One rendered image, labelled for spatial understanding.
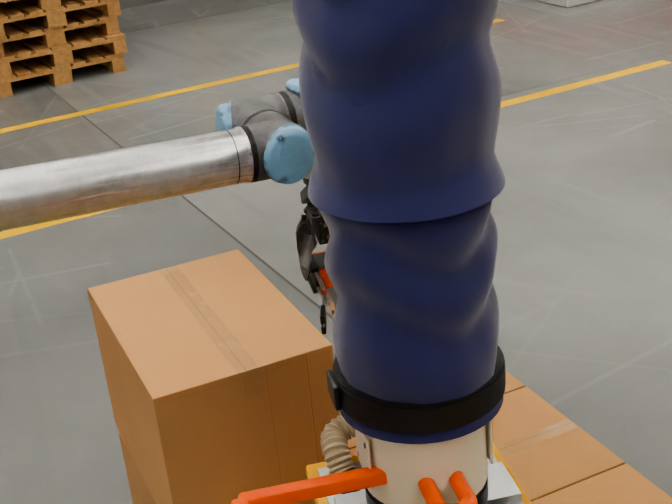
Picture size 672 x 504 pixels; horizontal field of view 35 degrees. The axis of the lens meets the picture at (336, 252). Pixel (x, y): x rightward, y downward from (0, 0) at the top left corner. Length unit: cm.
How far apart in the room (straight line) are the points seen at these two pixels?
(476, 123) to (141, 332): 141
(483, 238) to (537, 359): 278
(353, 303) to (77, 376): 307
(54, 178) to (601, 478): 149
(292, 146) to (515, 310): 284
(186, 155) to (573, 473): 133
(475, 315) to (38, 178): 65
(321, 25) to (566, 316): 328
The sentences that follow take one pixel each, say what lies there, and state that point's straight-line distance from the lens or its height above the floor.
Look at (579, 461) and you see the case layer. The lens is 262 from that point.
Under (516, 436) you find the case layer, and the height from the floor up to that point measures 54.
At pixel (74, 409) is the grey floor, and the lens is 411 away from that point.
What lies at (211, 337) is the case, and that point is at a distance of 240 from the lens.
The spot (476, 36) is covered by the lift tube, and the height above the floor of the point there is 179.
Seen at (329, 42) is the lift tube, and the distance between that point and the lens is 117.
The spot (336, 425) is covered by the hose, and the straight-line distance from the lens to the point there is 164.
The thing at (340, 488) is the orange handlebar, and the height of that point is 122.
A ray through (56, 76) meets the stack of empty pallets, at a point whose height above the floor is 7.
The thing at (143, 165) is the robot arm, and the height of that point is 156.
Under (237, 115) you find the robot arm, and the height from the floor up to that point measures 156.
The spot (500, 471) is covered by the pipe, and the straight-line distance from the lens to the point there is 158.
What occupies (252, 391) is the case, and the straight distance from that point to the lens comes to 229.
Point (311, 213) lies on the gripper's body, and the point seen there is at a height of 136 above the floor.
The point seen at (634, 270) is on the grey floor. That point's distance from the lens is 474.
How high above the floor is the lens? 208
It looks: 24 degrees down
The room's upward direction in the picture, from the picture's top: 6 degrees counter-clockwise
